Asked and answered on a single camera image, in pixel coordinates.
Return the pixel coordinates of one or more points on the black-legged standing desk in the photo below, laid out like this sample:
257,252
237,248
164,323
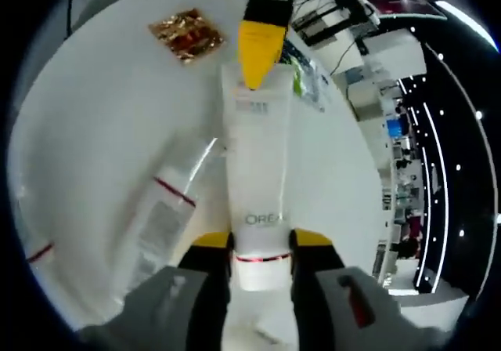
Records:
325,22

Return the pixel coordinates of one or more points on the white skincare bottle red collar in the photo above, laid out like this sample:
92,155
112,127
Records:
160,225

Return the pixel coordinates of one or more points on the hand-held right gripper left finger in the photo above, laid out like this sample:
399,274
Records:
176,304

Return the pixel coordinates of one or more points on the gold foil skincare sachet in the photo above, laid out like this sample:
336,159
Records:
184,33

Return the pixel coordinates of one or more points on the blue water jug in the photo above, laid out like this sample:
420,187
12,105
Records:
395,126

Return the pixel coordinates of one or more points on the dark green skincare sachet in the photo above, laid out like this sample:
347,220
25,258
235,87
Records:
298,80

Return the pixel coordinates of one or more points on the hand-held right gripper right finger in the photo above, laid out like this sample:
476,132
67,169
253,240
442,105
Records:
332,308

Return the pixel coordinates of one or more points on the white skincare tube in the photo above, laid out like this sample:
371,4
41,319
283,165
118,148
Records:
258,163

